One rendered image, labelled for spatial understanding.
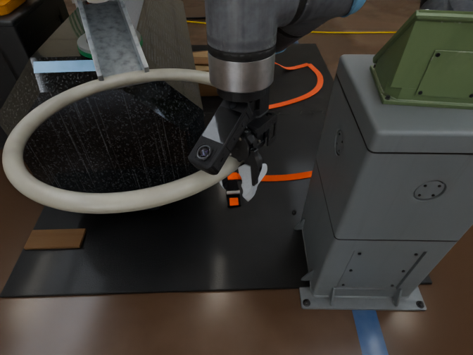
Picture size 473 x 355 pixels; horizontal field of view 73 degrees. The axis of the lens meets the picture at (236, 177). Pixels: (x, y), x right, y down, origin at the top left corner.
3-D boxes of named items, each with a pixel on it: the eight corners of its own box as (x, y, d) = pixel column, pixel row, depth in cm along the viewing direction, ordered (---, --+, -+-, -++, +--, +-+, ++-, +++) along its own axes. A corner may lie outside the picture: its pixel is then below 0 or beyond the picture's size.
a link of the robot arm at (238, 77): (249, 68, 38) (190, 51, 42) (248, 106, 41) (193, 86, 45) (288, 46, 43) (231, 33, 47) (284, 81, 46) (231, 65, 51)
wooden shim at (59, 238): (24, 249, 145) (23, 248, 144) (34, 231, 152) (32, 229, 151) (80, 248, 146) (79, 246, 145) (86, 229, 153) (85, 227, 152)
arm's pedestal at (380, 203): (386, 212, 162) (476, 46, 102) (426, 310, 128) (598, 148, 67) (288, 211, 163) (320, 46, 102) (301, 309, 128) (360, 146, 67)
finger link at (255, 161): (265, 184, 53) (259, 136, 48) (260, 189, 52) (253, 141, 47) (243, 177, 55) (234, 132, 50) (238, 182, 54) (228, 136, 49)
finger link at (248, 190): (275, 190, 59) (270, 146, 53) (257, 209, 55) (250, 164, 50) (261, 186, 60) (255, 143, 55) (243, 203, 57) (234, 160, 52)
